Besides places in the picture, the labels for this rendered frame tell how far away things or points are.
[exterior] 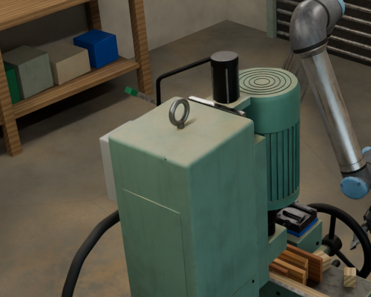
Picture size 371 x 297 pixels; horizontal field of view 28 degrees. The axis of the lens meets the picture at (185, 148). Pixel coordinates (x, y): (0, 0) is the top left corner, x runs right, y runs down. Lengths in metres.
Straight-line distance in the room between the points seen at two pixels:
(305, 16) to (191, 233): 1.07
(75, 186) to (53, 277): 0.78
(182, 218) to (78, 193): 2.72
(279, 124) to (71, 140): 3.12
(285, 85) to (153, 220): 0.44
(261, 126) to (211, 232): 0.30
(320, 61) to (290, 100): 0.70
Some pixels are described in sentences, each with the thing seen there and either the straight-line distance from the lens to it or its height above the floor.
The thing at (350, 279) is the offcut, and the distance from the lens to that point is 2.04.
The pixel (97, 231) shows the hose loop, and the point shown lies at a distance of 1.64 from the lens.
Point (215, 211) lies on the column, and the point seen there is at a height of 1.37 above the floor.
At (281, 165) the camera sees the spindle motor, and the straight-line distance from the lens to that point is 1.76.
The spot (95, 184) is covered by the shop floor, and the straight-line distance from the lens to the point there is 4.23.
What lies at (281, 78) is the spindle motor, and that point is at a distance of 1.74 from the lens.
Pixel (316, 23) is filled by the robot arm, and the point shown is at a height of 1.40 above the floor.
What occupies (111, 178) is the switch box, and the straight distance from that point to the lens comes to 1.64.
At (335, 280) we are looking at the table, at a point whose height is 0.90.
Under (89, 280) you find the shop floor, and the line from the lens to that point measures 3.55.
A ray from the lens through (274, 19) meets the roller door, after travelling 5.91.
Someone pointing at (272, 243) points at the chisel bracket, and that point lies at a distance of 1.94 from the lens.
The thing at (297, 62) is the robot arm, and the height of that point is 1.21.
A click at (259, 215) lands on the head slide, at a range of 1.76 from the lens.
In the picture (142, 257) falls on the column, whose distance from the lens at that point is 1.64.
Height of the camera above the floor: 2.25
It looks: 30 degrees down
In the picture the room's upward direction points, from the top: 5 degrees counter-clockwise
